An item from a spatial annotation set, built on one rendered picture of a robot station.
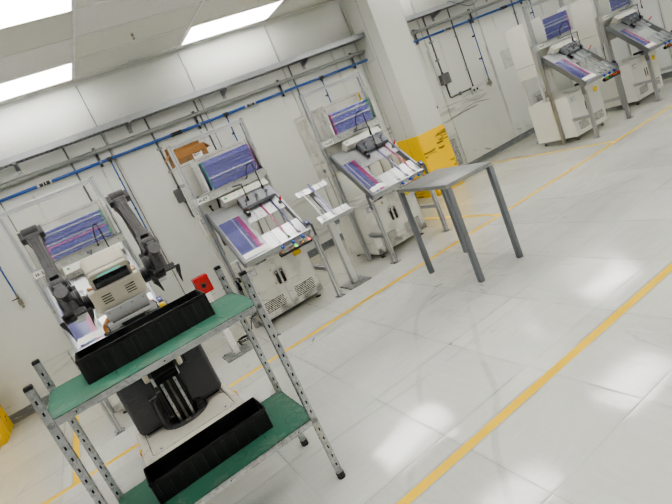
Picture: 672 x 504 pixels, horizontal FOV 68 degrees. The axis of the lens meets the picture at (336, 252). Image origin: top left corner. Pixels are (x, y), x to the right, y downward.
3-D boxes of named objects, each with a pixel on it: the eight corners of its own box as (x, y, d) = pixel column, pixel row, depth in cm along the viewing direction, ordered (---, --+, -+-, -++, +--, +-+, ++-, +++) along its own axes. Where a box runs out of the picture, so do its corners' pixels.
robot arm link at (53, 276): (43, 229, 251) (20, 239, 246) (38, 221, 246) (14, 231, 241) (75, 286, 230) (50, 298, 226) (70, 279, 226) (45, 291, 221)
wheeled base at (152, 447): (148, 457, 328) (129, 426, 322) (233, 401, 354) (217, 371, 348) (165, 505, 268) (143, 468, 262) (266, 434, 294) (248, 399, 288)
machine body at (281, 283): (325, 293, 507) (301, 238, 493) (266, 329, 479) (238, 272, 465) (300, 288, 565) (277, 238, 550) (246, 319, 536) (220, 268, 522)
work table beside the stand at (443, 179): (481, 282, 379) (445, 185, 360) (428, 273, 443) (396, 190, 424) (523, 256, 394) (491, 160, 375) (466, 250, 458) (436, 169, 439)
